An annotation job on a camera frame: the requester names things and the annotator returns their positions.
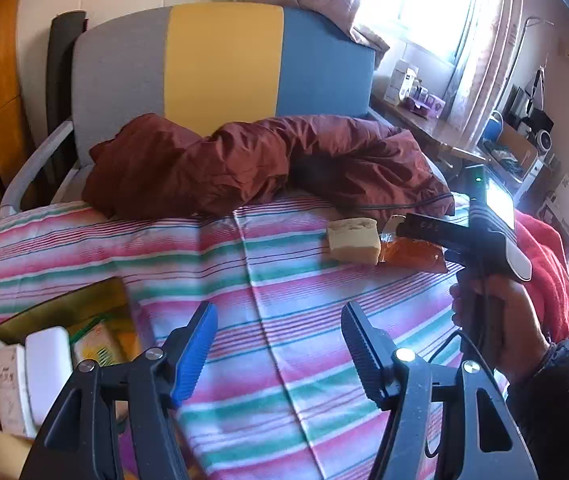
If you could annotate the maroon quilted blanket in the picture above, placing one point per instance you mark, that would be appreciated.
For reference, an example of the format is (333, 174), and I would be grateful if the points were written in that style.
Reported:
(155, 169)

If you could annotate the purple desk organizer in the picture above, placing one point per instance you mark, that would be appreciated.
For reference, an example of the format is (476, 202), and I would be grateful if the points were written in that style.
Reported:
(430, 108)

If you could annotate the red fleece garment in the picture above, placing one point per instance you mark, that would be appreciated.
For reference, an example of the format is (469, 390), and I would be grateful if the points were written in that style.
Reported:
(549, 284)

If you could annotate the white foam block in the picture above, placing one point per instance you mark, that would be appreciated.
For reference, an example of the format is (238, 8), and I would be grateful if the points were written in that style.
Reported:
(48, 364)

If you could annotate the striped bed sheet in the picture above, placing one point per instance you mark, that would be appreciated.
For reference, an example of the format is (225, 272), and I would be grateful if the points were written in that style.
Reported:
(278, 397)

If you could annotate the wooden desk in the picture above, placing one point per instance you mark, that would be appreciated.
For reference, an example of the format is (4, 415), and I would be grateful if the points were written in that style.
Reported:
(436, 137)

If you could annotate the right hand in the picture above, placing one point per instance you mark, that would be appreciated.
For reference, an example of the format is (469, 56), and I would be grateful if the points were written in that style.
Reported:
(524, 347)

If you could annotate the orange snack packet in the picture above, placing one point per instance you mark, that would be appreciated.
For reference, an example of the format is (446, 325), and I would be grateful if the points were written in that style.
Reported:
(409, 253)

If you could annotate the golden storage box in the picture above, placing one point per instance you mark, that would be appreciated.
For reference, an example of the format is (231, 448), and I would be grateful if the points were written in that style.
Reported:
(105, 301)

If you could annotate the cardboard box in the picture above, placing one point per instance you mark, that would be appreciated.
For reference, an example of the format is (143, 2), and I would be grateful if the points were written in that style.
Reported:
(525, 153)

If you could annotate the yellow green snack packet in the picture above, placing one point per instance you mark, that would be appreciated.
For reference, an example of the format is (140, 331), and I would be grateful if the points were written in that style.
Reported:
(96, 342)

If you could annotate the yellow sponge block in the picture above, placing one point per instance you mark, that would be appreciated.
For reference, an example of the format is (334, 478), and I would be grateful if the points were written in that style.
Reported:
(13, 454)
(354, 240)

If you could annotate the blue bucket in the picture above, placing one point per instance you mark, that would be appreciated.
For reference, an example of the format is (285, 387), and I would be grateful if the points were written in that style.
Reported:
(493, 127)

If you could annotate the yellow sponge back block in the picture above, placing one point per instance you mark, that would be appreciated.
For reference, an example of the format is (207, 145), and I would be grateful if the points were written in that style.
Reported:
(354, 240)

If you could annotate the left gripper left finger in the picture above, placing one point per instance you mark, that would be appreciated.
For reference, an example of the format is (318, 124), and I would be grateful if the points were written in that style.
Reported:
(185, 353)

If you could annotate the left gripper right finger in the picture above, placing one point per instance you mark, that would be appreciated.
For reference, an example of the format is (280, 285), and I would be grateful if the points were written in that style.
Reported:
(372, 352)

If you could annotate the right forearm dark sleeve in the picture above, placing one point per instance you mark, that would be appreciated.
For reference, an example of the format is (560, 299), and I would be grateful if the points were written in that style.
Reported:
(539, 405)

